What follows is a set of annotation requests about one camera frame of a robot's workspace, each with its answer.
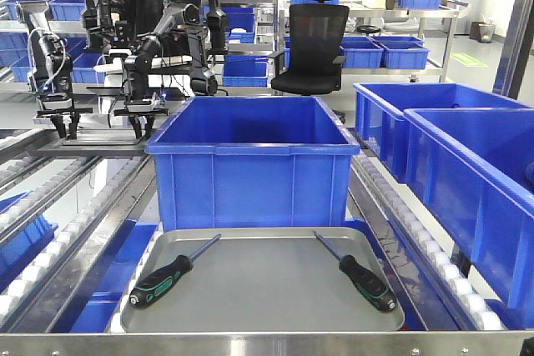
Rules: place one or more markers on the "cross screwdriver green black handle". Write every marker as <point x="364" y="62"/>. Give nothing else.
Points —
<point x="154" y="286"/>

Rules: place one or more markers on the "distant black robot arm left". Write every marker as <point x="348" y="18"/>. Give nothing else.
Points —
<point x="50" y="76"/>

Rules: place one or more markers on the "blue bin behind tray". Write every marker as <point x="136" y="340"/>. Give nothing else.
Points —
<point x="242" y="162"/>

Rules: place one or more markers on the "large grey metal tray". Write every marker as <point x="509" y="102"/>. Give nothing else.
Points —
<point x="258" y="280"/>

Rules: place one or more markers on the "blue bin right far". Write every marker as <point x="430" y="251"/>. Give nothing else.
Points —
<point x="380" y="114"/>

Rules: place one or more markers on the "black office chair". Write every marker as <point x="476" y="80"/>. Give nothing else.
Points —
<point x="316" y="32"/>

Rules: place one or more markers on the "blue bin right near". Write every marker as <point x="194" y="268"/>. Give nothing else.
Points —
<point x="473" y="169"/>

